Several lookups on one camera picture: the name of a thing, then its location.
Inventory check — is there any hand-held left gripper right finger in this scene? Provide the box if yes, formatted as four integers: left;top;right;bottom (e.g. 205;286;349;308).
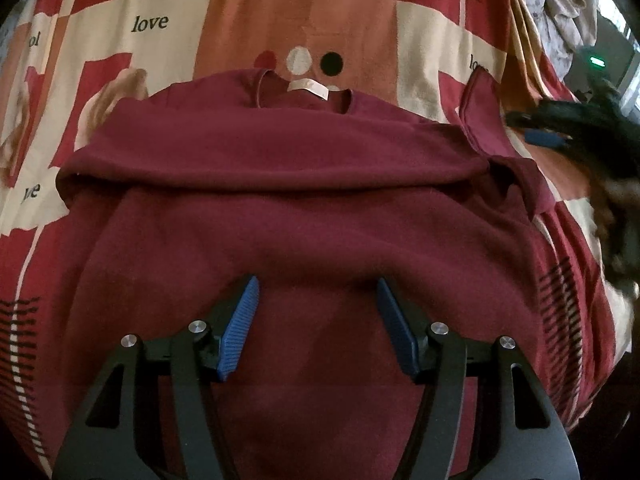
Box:
376;277;582;480

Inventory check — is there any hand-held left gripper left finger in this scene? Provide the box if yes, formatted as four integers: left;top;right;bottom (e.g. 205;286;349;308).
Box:
52;274;261;480

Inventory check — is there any person's right hand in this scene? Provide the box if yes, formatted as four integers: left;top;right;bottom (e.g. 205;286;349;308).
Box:
592;177;640;296

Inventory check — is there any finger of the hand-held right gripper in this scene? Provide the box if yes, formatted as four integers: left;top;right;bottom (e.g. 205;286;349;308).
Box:
505;102;571;152

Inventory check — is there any crumpled grey cloth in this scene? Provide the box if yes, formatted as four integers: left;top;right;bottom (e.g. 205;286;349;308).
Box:
520;0;603;63

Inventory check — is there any maroon t-shirt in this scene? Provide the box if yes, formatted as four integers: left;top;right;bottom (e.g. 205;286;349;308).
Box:
55;67;568;480

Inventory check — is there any red checked printed bedsheet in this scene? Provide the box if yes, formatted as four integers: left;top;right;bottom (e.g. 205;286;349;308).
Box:
0;0;636;480

